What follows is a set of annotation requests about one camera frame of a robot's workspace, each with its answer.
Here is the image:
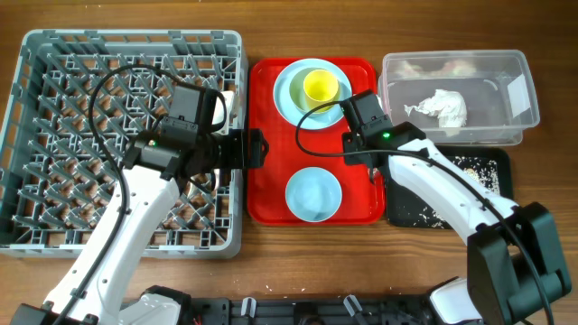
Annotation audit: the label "black plastic tray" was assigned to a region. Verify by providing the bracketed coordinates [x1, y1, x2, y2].
[386, 145, 514, 228]

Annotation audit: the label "grey dishwasher rack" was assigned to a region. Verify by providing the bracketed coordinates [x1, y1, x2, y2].
[1, 29, 248, 258]

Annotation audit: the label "white napkin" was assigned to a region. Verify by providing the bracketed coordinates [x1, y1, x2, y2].
[404, 89, 467, 128]

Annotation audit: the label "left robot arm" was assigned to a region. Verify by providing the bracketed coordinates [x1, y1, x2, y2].
[11, 129, 268, 324]

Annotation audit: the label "white plastic spoon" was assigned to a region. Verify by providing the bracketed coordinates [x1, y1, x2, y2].
[211, 90, 237, 135]

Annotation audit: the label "small light blue bowl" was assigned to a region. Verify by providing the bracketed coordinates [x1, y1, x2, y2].
[284, 167, 343, 223]

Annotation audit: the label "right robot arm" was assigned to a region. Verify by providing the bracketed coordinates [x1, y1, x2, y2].
[342, 123, 573, 324]

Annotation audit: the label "light green bowl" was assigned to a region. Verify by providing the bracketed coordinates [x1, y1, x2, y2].
[290, 68, 318, 113]

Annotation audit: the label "yellow plastic cup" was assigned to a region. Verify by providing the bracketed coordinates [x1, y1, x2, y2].
[303, 69, 340, 111]

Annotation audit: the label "large light blue plate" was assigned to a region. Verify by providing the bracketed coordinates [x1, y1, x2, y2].
[273, 59, 352, 130]

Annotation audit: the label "clear plastic bin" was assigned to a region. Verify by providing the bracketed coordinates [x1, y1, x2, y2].
[378, 50, 540, 146]

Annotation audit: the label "rice food leftovers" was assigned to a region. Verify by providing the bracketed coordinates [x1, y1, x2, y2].
[418, 156, 501, 229]

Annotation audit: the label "red plastic tray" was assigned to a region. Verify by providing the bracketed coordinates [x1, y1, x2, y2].
[247, 57, 386, 226]

